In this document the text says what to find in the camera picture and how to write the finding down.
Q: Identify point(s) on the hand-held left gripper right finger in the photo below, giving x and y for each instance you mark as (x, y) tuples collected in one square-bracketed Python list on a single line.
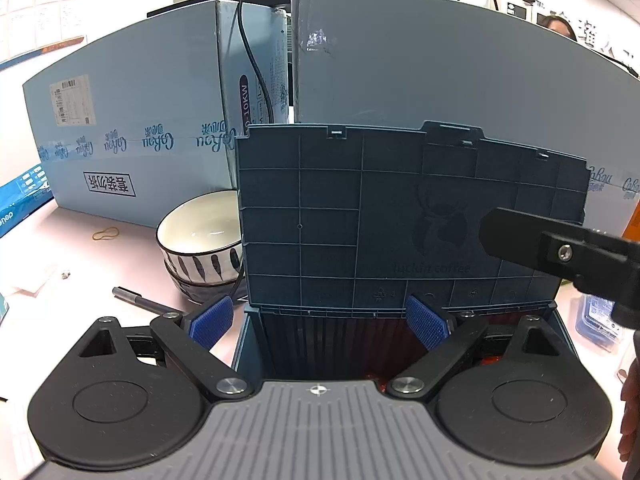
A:
[(425, 322)]

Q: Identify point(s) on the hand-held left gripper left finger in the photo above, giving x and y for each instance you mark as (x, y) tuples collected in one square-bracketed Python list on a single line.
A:
[(212, 320)]

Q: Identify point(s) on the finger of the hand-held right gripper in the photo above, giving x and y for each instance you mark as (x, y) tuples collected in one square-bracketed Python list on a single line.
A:
[(515, 237)]

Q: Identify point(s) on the red plastic bag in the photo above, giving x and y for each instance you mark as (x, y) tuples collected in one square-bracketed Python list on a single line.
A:
[(492, 360)]

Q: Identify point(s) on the dark blue container storage box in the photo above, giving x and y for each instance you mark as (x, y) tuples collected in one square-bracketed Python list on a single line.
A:
[(350, 210)]

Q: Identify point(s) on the person's right hand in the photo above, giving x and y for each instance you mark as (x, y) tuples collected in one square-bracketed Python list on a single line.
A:
[(632, 420)]

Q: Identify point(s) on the dark bowl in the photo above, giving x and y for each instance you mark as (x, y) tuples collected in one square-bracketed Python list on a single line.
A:
[(200, 291)]

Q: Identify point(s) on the grey pen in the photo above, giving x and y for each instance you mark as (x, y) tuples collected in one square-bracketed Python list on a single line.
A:
[(140, 300)]

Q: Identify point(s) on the white feather-patterned bowl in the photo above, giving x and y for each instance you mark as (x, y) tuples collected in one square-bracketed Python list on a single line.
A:
[(200, 240)]

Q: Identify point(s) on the orange cardboard box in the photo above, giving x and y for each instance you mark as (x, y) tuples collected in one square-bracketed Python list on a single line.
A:
[(632, 222)]

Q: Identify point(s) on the clear plastic case blue contents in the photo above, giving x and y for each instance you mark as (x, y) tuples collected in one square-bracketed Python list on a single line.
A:
[(597, 327)]

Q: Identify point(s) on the tan rubber band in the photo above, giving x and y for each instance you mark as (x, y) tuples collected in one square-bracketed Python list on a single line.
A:
[(106, 233)]

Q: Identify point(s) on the large light blue cardboard box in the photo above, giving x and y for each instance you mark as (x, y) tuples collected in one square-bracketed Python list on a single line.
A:
[(450, 70)]

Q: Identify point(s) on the white plastic wrap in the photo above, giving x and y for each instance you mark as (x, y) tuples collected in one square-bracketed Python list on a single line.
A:
[(35, 280)]

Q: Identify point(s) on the teal tissue box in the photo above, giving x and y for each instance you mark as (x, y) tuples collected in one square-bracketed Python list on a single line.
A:
[(2, 310)]

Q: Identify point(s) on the blue packet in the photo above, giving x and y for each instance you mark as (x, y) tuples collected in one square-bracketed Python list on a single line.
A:
[(20, 195)]

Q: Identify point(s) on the light blue labelled cardboard box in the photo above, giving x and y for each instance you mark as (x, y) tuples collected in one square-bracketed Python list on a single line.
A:
[(150, 85)]

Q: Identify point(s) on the wall notice papers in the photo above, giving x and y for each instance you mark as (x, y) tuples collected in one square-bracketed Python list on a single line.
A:
[(40, 0)]

